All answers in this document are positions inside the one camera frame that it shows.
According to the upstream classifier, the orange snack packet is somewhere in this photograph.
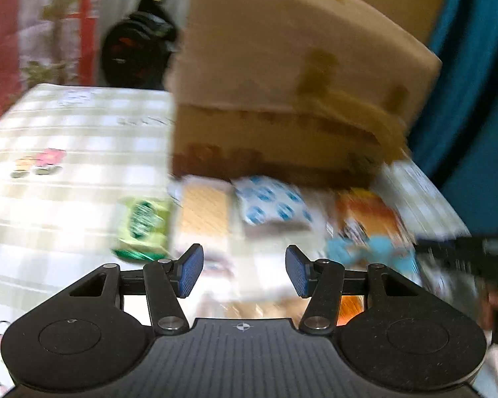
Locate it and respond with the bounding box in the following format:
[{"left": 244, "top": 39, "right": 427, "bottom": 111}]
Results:
[{"left": 334, "top": 188, "right": 411, "bottom": 245}]

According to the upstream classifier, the light blue snack packet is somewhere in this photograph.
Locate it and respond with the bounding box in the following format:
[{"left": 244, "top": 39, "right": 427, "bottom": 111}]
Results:
[{"left": 326, "top": 235, "right": 422, "bottom": 283}]

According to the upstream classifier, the cardboard box with plastic liner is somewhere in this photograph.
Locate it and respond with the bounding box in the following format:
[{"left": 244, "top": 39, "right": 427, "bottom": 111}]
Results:
[{"left": 166, "top": 0, "right": 443, "bottom": 189}]

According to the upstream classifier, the black exercise bike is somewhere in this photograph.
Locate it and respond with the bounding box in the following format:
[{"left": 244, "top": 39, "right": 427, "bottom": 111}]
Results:
[{"left": 100, "top": 0, "right": 187, "bottom": 90}]

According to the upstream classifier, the red printed backdrop cloth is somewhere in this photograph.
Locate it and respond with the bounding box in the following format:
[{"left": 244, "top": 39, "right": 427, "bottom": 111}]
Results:
[{"left": 0, "top": 0, "right": 104, "bottom": 133}]

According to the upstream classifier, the teal curtain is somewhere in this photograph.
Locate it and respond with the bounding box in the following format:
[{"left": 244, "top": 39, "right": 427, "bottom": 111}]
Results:
[{"left": 407, "top": 0, "right": 498, "bottom": 241}]

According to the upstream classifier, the green snack packet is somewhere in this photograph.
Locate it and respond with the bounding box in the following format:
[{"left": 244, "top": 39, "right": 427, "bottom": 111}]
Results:
[{"left": 111, "top": 197, "right": 173, "bottom": 263}]

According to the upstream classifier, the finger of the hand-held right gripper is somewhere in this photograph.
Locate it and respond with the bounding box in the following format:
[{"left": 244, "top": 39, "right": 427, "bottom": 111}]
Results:
[{"left": 415, "top": 235, "right": 488, "bottom": 275}]

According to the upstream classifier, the white blue-dotted snack packet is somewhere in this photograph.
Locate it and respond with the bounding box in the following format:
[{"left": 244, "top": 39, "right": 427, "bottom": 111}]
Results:
[{"left": 232, "top": 175, "right": 316, "bottom": 233}]

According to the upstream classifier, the checked tablecloth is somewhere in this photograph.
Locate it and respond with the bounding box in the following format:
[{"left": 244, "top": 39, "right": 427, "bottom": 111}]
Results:
[{"left": 0, "top": 84, "right": 498, "bottom": 398}]

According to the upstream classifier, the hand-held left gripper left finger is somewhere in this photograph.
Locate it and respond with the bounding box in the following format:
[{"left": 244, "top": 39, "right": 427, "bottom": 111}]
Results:
[{"left": 68, "top": 244, "right": 205, "bottom": 336}]

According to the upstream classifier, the clear cracker packet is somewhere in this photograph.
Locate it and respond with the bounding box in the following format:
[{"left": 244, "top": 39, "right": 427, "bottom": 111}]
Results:
[{"left": 172, "top": 176, "right": 250, "bottom": 258}]

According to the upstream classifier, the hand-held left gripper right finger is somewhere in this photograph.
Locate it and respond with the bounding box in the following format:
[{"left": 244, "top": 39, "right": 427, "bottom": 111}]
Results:
[{"left": 286, "top": 244, "right": 420, "bottom": 336}]

